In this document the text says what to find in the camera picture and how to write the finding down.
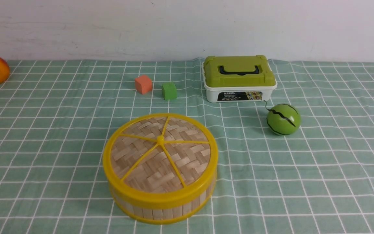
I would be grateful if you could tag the woven bamboo steamer lid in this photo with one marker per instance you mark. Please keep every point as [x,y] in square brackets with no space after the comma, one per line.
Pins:
[160,161]

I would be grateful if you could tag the yellow rimmed bamboo steamer basket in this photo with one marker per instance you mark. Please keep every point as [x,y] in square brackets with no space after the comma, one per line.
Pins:
[164,216]

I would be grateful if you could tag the green foam cube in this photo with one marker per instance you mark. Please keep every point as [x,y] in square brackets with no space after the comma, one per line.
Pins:
[169,91]

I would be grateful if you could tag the orange foam cube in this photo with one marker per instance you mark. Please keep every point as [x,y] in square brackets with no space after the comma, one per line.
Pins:
[143,84]

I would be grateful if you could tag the green lidded white toolbox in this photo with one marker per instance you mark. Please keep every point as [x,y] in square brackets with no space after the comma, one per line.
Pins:
[238,78]

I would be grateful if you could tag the green toy watermelon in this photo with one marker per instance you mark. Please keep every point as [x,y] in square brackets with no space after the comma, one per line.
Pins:
[283,119]

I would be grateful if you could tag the green checkered tablecloth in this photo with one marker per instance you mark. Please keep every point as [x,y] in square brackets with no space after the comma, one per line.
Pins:
[56,116]

